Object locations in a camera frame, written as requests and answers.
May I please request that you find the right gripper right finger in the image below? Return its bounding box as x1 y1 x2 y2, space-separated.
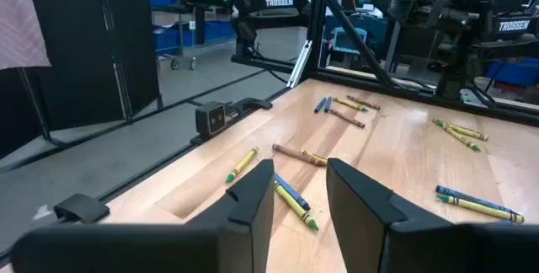
326 157 539 273

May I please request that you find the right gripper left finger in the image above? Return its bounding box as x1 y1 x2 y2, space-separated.
10 158 275 273

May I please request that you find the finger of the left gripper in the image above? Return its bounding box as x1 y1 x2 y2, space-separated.
387 0 426 24

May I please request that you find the brown crayon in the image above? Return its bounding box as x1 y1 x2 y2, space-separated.
346 94 382 111
271 143 328 168
328 109 366 130

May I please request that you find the black table clamp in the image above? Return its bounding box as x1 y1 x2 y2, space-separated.
53 193 111 225
225 97 274 118

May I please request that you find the grey wheeled cart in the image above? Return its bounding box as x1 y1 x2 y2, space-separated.
147 0 199 72

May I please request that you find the black partition panel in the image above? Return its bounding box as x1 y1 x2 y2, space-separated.
0 0 161 158

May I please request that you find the pink cloth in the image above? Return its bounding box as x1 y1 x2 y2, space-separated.
0 0 52 71

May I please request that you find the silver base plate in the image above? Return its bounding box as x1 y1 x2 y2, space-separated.
458 88 485 106

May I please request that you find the silver aluminium bracket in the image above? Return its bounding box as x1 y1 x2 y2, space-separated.
286 39 313 89

